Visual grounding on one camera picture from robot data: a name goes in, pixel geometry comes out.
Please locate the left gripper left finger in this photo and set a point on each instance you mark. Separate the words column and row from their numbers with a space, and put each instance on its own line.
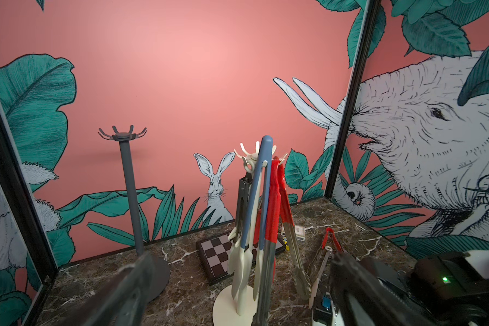
column 122, row 301

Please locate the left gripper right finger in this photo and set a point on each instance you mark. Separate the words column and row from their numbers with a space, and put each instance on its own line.
column 363, row 300

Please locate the dark grey utensil rack stand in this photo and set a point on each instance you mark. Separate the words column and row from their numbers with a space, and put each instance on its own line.
column 162, row 272

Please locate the red looped steel tongs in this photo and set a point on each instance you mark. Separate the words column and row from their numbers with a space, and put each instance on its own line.
column 329, row 246

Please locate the cream utensil rack stand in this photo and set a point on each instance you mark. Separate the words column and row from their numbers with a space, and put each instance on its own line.
column 254, row 238

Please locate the red handled steel tongs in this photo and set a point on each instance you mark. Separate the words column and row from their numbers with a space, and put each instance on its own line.
column 268, row 265

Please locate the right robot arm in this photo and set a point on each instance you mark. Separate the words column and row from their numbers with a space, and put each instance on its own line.
column 453, row 287

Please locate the black tongs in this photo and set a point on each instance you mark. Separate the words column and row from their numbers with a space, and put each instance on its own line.
column 243, row 199

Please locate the playing card box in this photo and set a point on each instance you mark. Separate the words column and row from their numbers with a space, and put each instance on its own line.
column 298, row 231

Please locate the chessboard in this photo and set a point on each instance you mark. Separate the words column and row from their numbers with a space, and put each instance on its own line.
column 214, row 253

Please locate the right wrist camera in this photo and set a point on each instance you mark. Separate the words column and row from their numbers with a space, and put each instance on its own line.
column 325, row 313

